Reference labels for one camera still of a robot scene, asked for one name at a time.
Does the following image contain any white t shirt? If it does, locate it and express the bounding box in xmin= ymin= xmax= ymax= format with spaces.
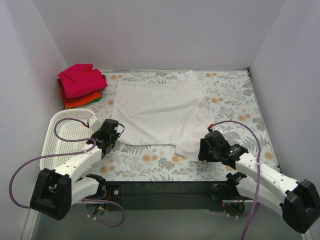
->
xmin=111 ymin=70 xmax=214 ymax=161

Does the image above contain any pink folded t shirt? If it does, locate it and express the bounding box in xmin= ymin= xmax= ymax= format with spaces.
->
xmin=58 ymin=63 xmax=108 ymax=99

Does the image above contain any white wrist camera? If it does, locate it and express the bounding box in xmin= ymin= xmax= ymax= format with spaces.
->
xmin=207 ymin=123 xmax=220 ymax=133
xmin=87 ymin=114 xmax=103 ymax=132

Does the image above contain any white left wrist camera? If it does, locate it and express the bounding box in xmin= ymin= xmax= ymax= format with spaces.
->
xmin=87 ymin=114 xmax=103 ymax=132

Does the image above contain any orange folded t shirt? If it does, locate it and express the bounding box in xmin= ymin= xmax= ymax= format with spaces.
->
xmin=57 ymin=79 xmax=102 ymax=109

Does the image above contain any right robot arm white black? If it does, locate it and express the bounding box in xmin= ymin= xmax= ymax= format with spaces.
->
xmin=198 ymin=130 xmax=320 ymax=234

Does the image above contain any white perforated plastic basket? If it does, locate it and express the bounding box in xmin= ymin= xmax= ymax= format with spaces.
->
xmin=39 ymin=108 xmax=95 ymax=170

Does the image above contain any aluminium extrusion rail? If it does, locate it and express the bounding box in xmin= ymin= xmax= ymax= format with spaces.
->
xmin=222 ymin=197 xmax=253 ymax=205

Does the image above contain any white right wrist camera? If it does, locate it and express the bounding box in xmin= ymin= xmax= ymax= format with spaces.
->
xmin=207 ymin=123 xmax=220 ymax=133

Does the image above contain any green folded t shirt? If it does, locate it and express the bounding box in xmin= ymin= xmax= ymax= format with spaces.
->
xmin=93 ymin=97 xmax=102 ymax=102

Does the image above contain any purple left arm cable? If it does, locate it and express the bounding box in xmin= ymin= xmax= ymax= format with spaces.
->
xmin=9 ymin=117 xmax=126 ymax=228

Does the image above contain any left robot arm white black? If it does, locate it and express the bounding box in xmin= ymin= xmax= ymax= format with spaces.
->
xmin=30 ymin=119 xmax=121 ymax=220

